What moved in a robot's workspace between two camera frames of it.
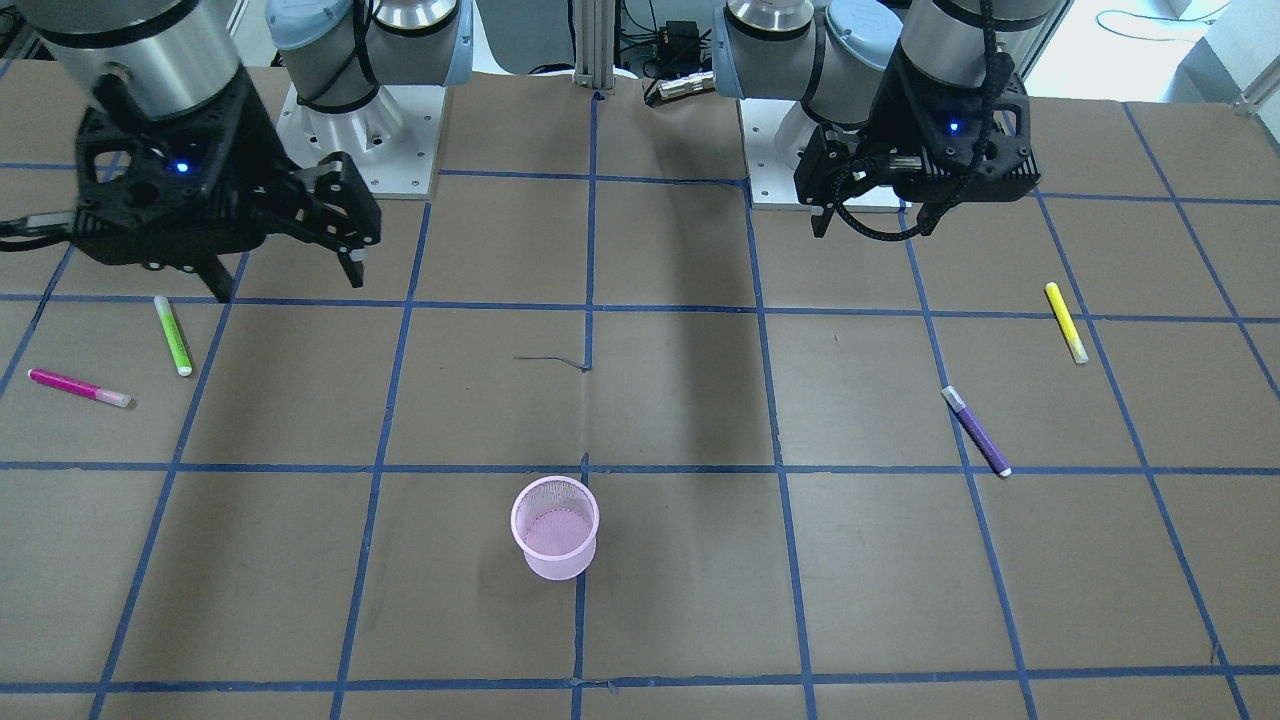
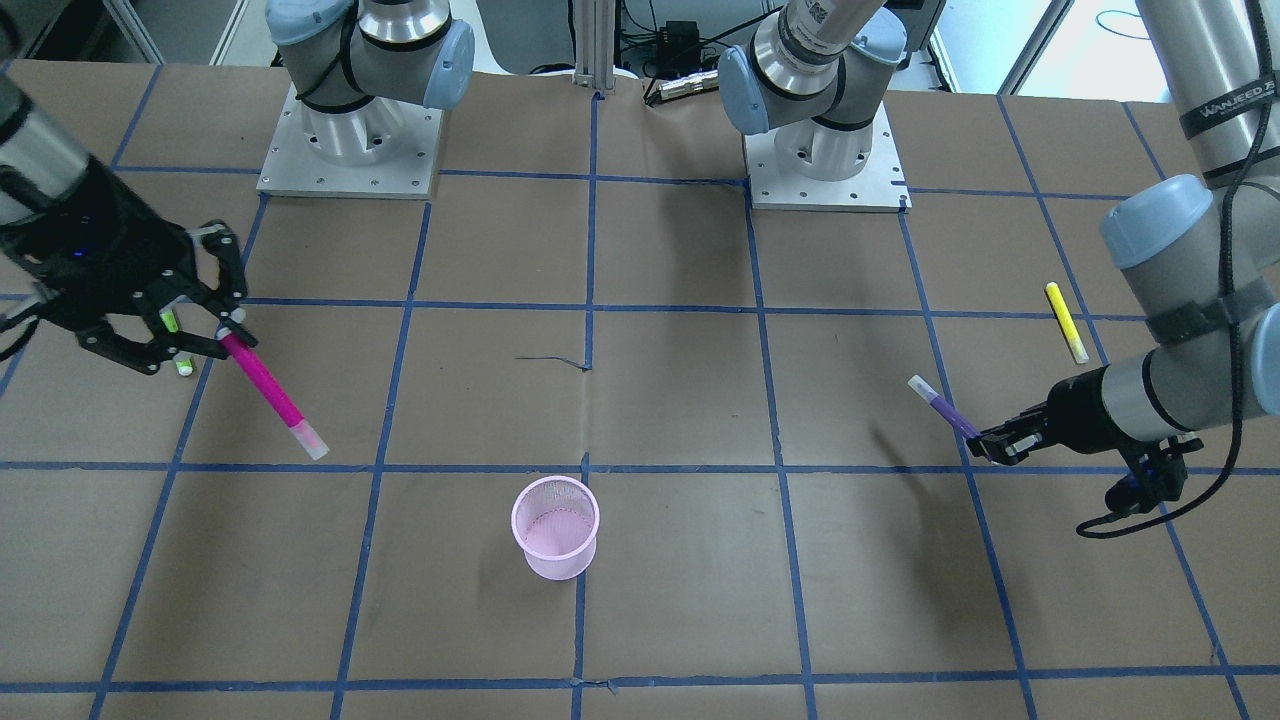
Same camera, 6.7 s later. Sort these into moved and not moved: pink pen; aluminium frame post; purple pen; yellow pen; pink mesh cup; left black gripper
Moved: left black gripper; pink pen; purple pen
Not moved: yellow pen; pink mesh cup; aluminium frame post
